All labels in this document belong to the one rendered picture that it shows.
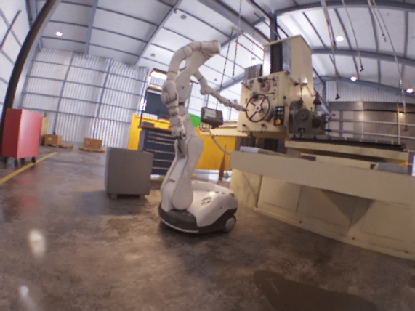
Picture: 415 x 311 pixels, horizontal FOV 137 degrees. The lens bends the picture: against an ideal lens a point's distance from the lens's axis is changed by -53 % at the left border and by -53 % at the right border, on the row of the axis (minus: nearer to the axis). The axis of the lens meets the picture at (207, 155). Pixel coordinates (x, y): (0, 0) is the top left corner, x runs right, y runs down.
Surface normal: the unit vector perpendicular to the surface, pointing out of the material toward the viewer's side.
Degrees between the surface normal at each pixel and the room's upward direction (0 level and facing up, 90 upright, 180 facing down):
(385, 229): 90
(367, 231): 90
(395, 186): 90
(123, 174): 90
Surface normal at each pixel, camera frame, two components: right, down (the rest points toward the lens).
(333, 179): -0.79, -0.10
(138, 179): 0.60, 0.11
